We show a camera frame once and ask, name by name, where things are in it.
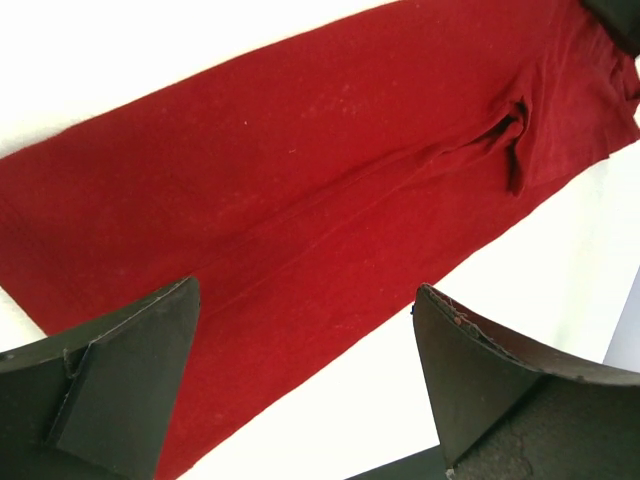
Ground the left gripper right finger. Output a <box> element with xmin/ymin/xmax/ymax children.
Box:
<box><xmin>413</xmin><ymin>284</ymin><xmax>639</xmax><ymax>480</ymax></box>

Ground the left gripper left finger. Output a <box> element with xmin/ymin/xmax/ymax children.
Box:
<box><xmin>1</xmin><ymin>277</ymin><xmax>200</xmax><ymax>479</ymax></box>

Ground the red t-shirt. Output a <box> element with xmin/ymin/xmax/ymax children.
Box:
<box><xmin>1</xmin><ymin>1</ymin><xmax>639</xmax><ymax>479</ymax></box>

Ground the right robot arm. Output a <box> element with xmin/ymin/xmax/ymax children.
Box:
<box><xmin>583</xmin><ymin>0</ymin><xmax>639</xmax><ymax>56</ymax></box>

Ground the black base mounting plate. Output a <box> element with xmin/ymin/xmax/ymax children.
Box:
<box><xmin>349</xmin><ymin>445</ymin><xmax>447</xmax><ymax>480</ymax></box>

